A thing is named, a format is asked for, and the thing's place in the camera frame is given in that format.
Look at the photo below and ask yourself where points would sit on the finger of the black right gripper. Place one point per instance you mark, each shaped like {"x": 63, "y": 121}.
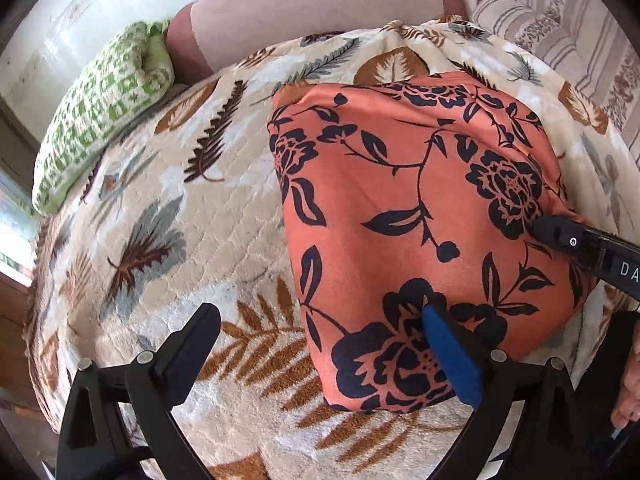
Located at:
{"x": 608, "y": 257}

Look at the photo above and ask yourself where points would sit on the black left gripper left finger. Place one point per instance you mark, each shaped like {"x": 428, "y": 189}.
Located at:
{"x": 117, "y": 417}

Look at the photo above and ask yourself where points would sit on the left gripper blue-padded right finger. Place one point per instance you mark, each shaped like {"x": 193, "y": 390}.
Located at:
{"x": 547, "y": 443}

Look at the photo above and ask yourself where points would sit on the orange floral garment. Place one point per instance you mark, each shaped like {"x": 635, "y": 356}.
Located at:
{"x": 420, "y": 193}

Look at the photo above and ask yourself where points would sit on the person's hand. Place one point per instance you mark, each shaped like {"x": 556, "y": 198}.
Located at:
{"x": 627, "y": 406}

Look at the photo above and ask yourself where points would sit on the cream leaf-pattern blanket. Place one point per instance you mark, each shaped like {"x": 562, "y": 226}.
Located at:
{"x": 187, "y": 209}

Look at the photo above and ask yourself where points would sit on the stained glass window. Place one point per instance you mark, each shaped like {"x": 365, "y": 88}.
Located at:
{"x": 19, "y": 225}

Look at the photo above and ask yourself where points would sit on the striped beige pillow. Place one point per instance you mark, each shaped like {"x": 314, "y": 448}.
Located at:
{"x": 581, "y": 40}

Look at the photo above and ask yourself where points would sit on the green checkered pillow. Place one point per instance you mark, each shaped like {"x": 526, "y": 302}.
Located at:
{"x": 130, "y": 74}

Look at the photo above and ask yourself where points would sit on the pink upholstered headboard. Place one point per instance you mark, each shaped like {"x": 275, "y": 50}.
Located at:
{"x": 208, "y": 35}

